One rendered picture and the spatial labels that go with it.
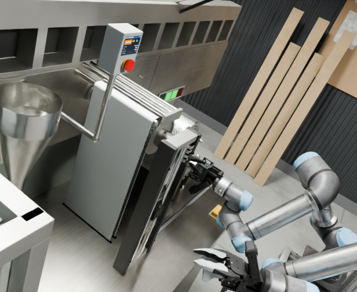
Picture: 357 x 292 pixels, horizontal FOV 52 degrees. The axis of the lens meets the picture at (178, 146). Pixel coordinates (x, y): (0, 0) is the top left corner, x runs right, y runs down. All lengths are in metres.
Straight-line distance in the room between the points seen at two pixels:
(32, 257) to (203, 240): 1.14
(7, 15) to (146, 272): 0.92
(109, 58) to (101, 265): 0.76
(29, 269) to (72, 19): 0.81
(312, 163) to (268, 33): 2.71
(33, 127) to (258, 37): 3.54
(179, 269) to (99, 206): 0.37
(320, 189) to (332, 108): 2.65
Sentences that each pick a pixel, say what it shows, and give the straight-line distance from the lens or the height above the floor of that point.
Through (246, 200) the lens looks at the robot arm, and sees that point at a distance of 1.50.
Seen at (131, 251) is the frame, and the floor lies 1.02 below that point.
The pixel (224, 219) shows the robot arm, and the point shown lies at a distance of 1.54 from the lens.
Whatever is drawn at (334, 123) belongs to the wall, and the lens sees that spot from 4.13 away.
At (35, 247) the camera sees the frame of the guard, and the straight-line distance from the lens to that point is 0.49.
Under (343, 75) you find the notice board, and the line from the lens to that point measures 4.00.
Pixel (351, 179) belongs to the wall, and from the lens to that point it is 4.31.
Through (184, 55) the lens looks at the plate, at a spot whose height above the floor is 1.41.
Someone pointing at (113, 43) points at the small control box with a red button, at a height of 1.68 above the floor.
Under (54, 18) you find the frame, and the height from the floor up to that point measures 1.60.
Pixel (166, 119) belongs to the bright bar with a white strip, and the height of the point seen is 1.45.
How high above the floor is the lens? 1.94
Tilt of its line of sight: 30 degrees down
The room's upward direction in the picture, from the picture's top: 23 degrees clockwise
